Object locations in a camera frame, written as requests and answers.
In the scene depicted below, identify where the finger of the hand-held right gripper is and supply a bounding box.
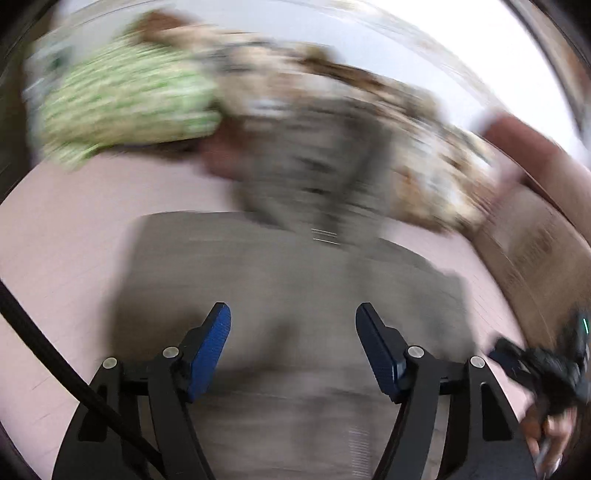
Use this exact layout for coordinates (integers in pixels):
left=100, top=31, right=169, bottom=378
left=488, top=338, right=536, bottom=387

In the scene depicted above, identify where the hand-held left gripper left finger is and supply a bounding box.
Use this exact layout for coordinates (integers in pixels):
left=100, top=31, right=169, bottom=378
left=52, top=302, right=232, bottom=480

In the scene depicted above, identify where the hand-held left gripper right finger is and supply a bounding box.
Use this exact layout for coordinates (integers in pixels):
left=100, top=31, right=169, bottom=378
left=355, top=302, right=539, bottom=480

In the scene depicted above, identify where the grey garment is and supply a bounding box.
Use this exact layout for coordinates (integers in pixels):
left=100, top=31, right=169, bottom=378
left=108, top=98, right=482, bottom=480

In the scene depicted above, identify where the person's right hand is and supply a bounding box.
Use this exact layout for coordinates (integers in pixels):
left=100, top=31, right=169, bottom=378
left=525, top=401, right=579, bottom=478

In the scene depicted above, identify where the floral brown and white blanket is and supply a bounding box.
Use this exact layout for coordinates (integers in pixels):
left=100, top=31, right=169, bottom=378
left=134, top=11, right=505, bottom=237

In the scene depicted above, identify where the green patterned pillow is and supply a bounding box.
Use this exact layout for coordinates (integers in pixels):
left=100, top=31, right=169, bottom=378
left=27, top=38, right=223, bottom=169

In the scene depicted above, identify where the black cable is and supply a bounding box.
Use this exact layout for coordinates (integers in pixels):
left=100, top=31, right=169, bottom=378
left=0, top=279, right=165, bottom=480

